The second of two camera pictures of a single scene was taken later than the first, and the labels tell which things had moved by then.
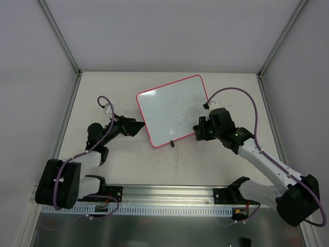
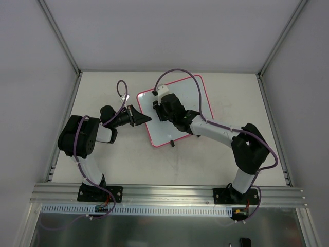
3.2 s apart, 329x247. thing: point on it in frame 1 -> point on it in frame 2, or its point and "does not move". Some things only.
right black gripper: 202,129 -> 157,110
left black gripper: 124,126 -> 131,116
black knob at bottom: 245,242 does not move
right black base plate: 224,196 does not move
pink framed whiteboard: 169,111 does not move
